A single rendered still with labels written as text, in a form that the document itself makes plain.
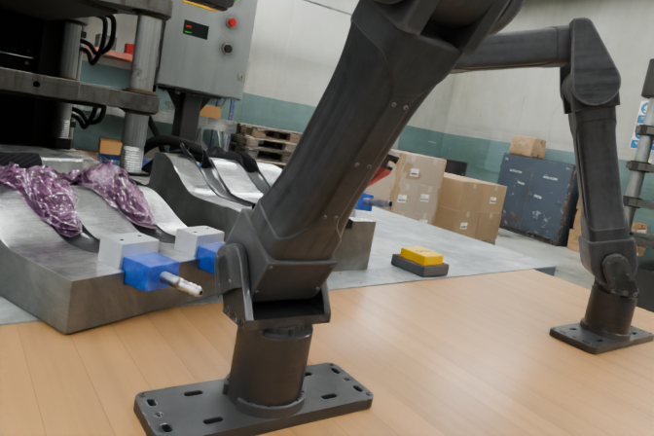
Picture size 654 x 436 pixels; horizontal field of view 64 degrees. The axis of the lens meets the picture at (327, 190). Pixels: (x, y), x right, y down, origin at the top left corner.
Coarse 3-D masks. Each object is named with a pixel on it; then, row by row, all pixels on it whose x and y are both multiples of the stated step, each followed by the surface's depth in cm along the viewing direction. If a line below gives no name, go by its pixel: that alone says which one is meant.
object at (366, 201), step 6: (360, 198) 85; (366, 198) 85; (372, 198) 87; (360, 204) 85; (366, 204) 85; (372, 204) 84; (378, 204) 83; (384, 204) 82; (390, 204) 82; (354, 210) 90; (366, 210) 86; (354, 216) 90
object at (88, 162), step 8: (0, 144) 176; (8, 144) 180; (16, 144) 183; (24, 144) 187; (32, 144) 191; (40, 144) 195; (64, 152) 186; (72, 152) 191; (80, 152) 193; (88, 160) 177; (88, 168) 159
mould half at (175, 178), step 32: (160, 160) 101; (192, 160) 101; (224, 160) 108; (160, 192) 100; (192, 192) 92; (256, 192) 102; (192, 224) 90; (224, 224) 82; (352, 224) 90; (352, 256) 91
